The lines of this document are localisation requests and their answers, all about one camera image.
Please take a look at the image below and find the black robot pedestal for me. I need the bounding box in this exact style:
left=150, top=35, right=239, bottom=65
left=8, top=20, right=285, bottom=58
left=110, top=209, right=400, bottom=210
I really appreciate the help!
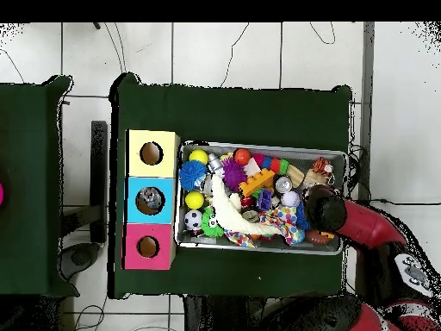
left=182, top=295, right=263, bottom=331

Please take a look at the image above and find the small soccer ball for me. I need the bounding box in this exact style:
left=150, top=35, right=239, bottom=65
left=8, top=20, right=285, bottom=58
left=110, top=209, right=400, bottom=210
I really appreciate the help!
left=183, top=208, right=204, bottom=230

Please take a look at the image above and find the orange ball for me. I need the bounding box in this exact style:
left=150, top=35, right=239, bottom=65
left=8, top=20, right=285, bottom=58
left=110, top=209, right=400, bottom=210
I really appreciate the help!
left=233, top=147, right=252, bottom=166

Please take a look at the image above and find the yellow ball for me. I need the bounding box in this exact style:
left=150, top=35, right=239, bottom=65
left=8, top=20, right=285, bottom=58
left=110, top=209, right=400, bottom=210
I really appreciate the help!
left=184, top=190, right=206, bottom=210
left=189, top=147, right=209, bottom=165

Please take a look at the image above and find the white baseball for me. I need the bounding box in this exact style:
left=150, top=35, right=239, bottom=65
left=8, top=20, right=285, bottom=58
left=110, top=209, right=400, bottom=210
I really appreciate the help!
left=282, top=190, right=301, bottom=209

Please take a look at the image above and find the black floor cable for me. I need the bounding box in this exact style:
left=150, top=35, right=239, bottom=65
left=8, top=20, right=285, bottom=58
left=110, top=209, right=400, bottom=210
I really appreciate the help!
left=368, top=198, right=441, bottom=208

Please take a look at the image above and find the orange tiger striped toy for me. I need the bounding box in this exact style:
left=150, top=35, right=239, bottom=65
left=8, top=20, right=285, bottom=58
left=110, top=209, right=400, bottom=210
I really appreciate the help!
left=312, top=157, right=335, bottom=176

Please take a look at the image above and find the shallow clear mesh bin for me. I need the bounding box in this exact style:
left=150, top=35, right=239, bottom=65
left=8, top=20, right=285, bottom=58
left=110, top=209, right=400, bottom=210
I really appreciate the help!
left=175, top=141, right=349, bottom=255

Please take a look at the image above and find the purple toy building block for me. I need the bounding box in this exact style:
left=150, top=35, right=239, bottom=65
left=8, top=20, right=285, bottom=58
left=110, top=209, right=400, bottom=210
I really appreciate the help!
left=258, top=189, right=274, bottom=212

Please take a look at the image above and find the orange toy building block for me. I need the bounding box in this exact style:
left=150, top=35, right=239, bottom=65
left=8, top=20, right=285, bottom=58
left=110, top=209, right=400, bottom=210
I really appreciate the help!
left=239, top=168, right=276, bottom=198

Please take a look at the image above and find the purple spiky ball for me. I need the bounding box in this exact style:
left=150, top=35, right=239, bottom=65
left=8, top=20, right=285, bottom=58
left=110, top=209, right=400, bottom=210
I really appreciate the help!
left=221, top=158, right=248, bottom=193

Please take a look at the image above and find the colourful patterned cloth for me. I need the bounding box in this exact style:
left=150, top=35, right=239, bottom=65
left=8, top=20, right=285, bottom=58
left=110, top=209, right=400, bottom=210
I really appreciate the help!
left=226, top=204, right=306, bottom=248

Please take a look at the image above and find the wooden box with three holes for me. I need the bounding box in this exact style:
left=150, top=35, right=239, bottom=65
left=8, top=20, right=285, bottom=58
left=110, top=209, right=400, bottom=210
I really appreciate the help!
left=123, top=128, right=182, bottom=272

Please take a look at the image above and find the cream knitted cloth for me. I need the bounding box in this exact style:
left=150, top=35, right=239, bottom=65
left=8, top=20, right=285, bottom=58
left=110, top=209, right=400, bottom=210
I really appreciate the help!
left=208, top=172, right=285, bottom=235

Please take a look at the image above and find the dark green table cloth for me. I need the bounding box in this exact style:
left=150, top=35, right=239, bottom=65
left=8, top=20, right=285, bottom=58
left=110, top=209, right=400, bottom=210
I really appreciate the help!
left=0, top=74, right=80, bottom=299
left=109, top=72, right=354, bottom=304

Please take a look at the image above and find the large blue spiky ball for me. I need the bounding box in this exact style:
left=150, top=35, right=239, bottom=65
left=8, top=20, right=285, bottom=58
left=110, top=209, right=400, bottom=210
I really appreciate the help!
left=178, top=159, right=208, bottom=192

